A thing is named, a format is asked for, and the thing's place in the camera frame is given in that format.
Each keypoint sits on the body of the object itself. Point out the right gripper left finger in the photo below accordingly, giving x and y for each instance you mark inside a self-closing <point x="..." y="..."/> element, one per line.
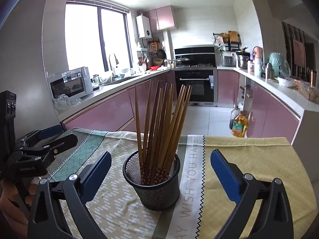
<point x="46" y="217"/>

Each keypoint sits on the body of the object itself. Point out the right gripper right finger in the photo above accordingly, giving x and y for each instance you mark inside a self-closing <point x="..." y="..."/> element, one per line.
<point x="274" y="218"/>

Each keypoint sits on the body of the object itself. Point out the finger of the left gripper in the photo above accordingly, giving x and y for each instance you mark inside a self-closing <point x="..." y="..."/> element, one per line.
<point x="37" y="135"/>
<point x="62" y="141"/>

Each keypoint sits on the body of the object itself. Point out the wooden chopstick one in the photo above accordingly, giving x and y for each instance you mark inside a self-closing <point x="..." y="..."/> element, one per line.
<point x="139" y="141"/>

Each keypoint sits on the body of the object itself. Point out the wooden chopstick two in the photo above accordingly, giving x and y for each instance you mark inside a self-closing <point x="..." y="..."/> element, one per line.
<point x="146" y="132"/>

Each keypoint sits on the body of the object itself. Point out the black mesh utensil cup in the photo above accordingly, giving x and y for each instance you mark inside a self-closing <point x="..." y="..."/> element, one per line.
<point x="157" y="189"/>

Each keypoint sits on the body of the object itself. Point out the wooden chopstick four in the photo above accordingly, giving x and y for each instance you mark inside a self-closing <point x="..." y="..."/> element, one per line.
<point x="156" y="135"/>

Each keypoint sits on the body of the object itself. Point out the wooden chopstick seven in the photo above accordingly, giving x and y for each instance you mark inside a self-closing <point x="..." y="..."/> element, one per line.
<point x="169" y="148"/>

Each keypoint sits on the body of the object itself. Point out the wooden chopstick eight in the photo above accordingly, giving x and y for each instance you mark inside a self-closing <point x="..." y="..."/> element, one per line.
<point x="189" y="90"/>

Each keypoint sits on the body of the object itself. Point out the wooden chopstick six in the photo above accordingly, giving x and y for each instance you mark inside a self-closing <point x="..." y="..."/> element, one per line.
<point x="164" y="121"/>

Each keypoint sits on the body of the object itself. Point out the kitchen faucet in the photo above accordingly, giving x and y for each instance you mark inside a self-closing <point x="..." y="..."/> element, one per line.
<point x="113" y="64"/>

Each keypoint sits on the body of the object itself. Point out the person left hand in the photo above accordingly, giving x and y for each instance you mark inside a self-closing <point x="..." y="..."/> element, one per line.
<point x="9" y="202"/>

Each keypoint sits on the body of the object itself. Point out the white microwave oven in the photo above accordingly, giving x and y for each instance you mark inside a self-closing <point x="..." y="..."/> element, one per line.
<point x="74" y="83"/>

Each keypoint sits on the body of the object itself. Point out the patterned tablecloth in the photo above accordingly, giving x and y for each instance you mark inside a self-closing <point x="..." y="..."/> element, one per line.
<point x="203" y="206"/>

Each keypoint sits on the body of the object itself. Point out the yellow cooking oil bottle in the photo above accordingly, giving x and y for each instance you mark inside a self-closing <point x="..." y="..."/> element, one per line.
<point x="240" y="124"/>

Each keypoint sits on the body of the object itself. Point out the window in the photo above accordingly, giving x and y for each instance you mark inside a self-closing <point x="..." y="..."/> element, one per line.
<point x="92" y="33"/>

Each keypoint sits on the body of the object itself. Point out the built-in black oven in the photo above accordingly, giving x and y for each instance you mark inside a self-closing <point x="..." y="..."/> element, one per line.
<point x="203" y="81"/>

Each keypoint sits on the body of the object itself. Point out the white water heater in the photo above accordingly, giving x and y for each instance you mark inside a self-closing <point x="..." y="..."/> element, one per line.
<point x="143" y="26"/>

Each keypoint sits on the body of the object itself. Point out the green covered appliance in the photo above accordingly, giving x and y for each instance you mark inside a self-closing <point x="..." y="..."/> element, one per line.
<point x="280" y="65"/>

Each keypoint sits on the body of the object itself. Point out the black wok on stove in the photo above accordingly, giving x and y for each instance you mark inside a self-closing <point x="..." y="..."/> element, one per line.
<point x="183" y="61"/>

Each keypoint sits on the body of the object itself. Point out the steel stock pot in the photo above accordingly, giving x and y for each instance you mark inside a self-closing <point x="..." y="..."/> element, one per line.
<point x="242" y="60"/>

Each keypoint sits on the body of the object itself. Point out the silver rice cooker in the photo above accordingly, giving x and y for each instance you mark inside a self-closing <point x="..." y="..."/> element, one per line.
<point x="228" y="61"/>

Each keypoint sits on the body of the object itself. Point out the pink thermos jug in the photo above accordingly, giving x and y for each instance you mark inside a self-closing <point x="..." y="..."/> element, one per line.
<point x="257" y="53"/>

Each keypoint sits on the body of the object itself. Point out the black range hood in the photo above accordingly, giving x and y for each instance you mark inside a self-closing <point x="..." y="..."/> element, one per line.
<point x="200" y="55"/>

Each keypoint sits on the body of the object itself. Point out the black camera box left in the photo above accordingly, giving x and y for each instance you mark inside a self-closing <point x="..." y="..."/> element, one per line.
<point x="8" y="113"/>

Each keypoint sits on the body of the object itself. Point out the pink wall cabinet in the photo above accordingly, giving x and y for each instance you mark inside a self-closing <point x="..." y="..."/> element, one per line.
<point x="161" y="18"/>

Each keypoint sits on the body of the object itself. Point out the wall rack with boards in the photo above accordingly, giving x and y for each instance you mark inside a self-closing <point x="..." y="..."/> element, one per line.
<point x="227" y="41"/>

